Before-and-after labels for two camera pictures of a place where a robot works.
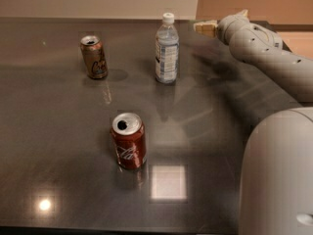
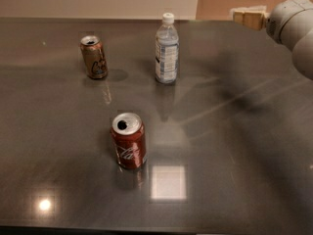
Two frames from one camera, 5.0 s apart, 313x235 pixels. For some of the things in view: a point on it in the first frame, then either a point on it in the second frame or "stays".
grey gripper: (224, 26) -> (283, 21)
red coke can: (128, 133) stays
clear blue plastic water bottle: (166, 51) stays
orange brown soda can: (94, 57) stays
